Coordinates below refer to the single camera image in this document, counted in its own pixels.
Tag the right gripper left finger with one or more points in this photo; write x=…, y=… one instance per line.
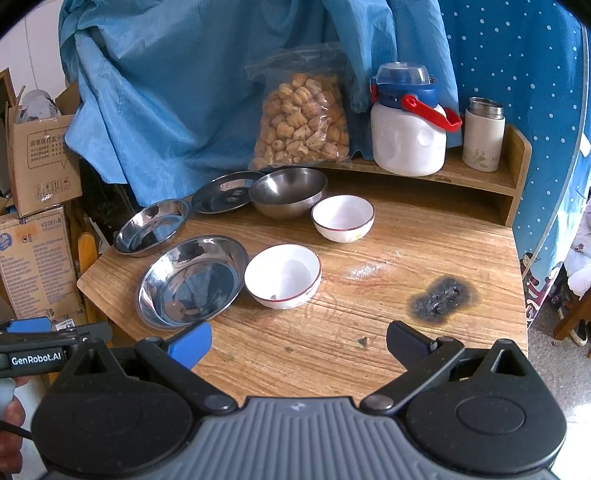
x=170, y=363

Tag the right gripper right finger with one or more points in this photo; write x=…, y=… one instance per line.
x=427, y=362

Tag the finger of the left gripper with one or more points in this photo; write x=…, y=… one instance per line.
x=30, y=325

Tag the large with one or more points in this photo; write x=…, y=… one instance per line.
x=192, y=282

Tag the steel plate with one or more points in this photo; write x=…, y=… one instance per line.
x=223, y=194
x=152, y=228

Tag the white ceramic bowl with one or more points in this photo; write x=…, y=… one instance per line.
x=284, y=276
x=343, y=218

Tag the large steel bowl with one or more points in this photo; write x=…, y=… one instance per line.
x=288, y=193

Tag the upper cardboard box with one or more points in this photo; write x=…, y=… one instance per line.
x=43, y=171

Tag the wooden desk shelf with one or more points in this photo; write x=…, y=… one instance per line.
x=458, y=188

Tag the pink white bedding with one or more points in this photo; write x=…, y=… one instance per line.
x=578, y=260

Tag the white jug blue lid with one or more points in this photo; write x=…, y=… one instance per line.
x=408, y=125

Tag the white steel thermos cup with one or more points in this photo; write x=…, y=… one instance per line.
x=484, y=130

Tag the light blue cloth cover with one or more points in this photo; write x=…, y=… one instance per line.
x=166, y=104

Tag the bag of snack biscuits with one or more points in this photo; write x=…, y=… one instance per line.
x=303, y=119

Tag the dark blue dotted curtain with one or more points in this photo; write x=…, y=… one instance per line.
x=533, y=57

